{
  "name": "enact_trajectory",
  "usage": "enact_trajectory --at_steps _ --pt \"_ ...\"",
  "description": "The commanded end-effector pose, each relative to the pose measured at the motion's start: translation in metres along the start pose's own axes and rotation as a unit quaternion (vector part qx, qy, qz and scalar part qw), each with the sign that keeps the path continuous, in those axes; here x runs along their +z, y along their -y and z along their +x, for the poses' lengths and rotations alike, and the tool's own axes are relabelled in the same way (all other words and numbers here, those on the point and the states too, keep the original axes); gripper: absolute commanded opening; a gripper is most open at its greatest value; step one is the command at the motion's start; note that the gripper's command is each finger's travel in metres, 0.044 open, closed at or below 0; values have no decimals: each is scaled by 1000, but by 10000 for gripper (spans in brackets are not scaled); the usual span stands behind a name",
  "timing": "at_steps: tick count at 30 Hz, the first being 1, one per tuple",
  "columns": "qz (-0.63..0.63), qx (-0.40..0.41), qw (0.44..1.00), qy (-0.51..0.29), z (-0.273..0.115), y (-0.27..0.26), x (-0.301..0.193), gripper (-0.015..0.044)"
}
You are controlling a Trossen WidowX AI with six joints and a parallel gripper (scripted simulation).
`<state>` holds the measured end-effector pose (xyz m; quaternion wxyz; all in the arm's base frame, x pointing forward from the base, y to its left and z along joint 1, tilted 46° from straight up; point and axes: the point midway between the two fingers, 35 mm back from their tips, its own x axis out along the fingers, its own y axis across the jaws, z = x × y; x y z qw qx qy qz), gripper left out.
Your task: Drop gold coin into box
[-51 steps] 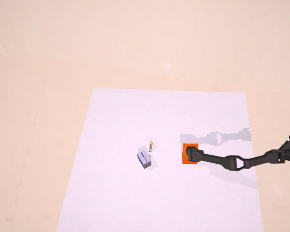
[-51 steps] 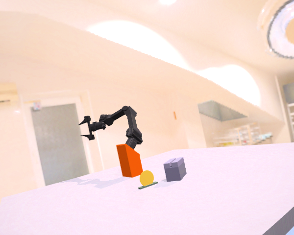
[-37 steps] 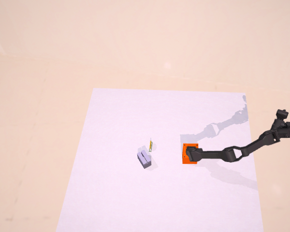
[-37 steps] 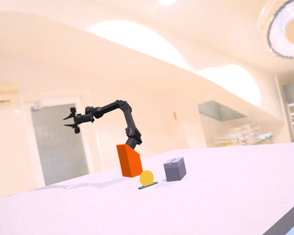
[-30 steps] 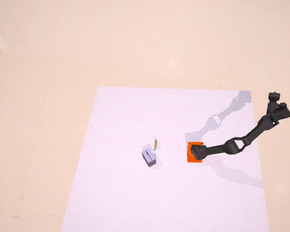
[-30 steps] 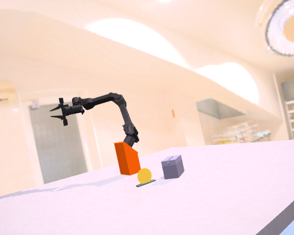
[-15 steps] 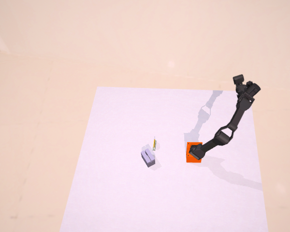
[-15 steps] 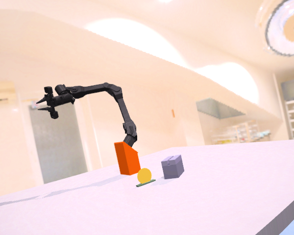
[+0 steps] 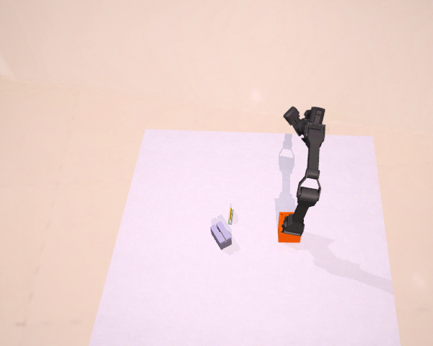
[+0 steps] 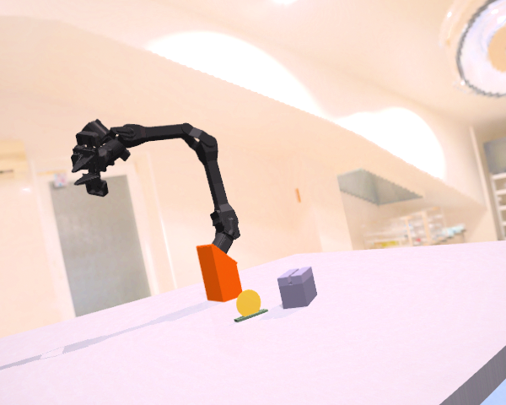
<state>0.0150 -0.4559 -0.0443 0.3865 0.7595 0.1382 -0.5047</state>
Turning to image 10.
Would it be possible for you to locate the gold coin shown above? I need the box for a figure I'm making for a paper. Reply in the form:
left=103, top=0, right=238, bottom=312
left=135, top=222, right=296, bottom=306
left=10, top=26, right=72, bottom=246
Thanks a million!
left=236, top=289, right=261, bottom=316

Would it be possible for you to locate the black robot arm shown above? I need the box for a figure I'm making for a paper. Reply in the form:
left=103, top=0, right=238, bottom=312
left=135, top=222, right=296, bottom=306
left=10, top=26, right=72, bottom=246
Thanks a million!
left=81, top=119, right=240, bottom=255

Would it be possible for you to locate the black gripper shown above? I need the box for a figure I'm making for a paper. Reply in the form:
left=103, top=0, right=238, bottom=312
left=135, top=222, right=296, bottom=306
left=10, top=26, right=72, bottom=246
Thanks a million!
left=72, top=131, right=116, bottom=197

